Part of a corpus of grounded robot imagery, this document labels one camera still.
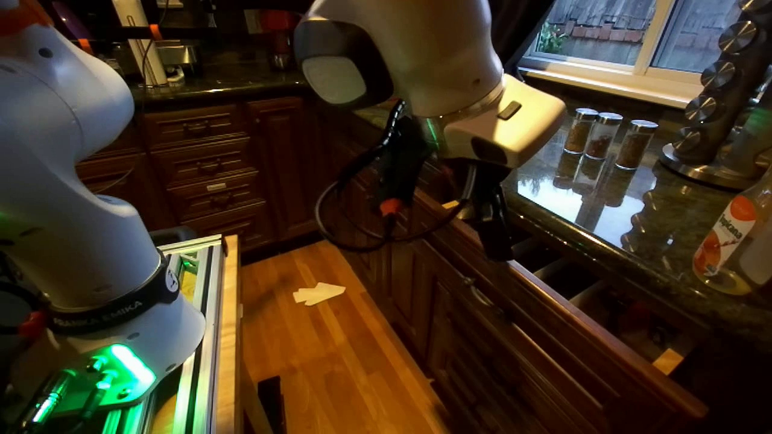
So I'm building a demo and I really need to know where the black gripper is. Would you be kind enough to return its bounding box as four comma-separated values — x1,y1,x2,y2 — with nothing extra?
461,156,516,264

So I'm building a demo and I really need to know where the wide dark wooden drawer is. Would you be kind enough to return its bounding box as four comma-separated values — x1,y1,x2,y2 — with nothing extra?
425,263,645,434
431,211,714,434
422,311,565,434

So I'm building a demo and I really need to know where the narrow dark wooden drawer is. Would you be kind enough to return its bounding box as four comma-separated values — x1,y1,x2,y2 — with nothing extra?
147,140,256,179
163,166,263,205
141,104,250,148
177,196,269,243

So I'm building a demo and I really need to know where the glass spice jar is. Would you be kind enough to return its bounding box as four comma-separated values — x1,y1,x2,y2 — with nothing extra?
586,109,627,161
615,117,660,173
565,105,600,156

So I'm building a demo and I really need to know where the crumpled white paper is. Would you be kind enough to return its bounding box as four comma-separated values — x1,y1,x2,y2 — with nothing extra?
288,280,346,309

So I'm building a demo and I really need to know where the white bottle orange label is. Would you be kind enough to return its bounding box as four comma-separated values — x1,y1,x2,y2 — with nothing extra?
689,166,772,295

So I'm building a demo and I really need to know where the white framed window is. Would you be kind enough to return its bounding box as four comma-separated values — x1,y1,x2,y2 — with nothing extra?
516,0,744,111

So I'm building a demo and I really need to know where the metal spice rack carousel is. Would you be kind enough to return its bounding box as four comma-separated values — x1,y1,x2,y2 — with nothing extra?
658,0,772,192

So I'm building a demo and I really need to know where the red kettle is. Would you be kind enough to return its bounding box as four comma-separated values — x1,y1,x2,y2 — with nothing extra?
263,6,297,70

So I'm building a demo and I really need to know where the white slanted board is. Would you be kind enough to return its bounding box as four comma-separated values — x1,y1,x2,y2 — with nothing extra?
110,0,168,90

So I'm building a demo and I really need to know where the black rod orange tip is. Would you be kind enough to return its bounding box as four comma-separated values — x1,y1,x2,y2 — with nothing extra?
99,21,163,43

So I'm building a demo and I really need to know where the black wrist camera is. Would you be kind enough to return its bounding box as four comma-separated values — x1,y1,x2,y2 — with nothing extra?
373,98,443,222

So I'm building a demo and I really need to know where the aluminium frame robot cart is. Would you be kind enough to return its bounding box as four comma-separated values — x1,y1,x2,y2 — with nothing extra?
103,232,243,434

